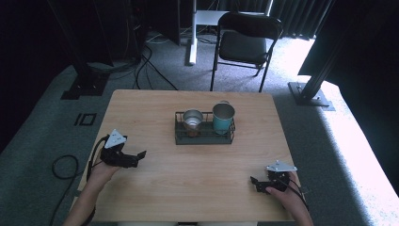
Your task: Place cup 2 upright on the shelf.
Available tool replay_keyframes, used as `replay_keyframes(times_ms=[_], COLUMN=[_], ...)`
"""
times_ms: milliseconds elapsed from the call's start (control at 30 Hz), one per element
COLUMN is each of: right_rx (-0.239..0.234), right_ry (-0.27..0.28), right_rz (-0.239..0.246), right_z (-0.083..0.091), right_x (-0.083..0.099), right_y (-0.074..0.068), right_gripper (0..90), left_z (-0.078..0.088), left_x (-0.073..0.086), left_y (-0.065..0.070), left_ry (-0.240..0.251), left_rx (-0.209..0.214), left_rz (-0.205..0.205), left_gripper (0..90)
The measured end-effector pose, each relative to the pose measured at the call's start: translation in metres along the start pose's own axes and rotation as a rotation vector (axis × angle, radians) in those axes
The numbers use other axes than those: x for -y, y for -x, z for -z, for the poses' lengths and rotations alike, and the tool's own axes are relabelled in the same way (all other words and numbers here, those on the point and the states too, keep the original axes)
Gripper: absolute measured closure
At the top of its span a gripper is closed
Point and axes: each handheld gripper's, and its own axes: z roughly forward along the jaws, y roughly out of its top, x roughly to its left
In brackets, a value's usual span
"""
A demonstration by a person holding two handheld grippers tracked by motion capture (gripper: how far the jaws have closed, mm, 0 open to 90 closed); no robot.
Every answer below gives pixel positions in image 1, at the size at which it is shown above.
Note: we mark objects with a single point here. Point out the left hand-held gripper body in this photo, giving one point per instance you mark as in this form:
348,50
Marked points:
116,155

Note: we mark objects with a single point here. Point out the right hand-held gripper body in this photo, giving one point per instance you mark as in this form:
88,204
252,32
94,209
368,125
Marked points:
279,179

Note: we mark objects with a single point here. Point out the silver metal cup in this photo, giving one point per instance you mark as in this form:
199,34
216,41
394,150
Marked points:
192,121

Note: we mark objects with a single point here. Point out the teal metal cup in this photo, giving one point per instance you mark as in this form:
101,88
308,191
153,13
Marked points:
222,119

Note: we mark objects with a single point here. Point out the person's right hand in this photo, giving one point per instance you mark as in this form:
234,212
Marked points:
287,197

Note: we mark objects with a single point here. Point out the person's left hand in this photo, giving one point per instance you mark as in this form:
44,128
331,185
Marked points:
103,174

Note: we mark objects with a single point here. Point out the wooden table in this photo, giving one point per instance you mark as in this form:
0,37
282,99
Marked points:
200,182

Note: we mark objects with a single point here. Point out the black metal stand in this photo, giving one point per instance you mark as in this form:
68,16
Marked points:
309,94
84,83

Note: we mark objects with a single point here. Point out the grey round table grommet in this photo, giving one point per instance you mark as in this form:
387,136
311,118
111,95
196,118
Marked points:
224,101

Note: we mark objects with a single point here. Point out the black folding chair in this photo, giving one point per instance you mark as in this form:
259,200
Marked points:
243,47

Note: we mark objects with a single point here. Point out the dark curtain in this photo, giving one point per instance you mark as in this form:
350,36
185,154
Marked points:
298,17

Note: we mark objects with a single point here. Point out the white desk frame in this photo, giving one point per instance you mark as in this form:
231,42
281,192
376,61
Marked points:
194,37

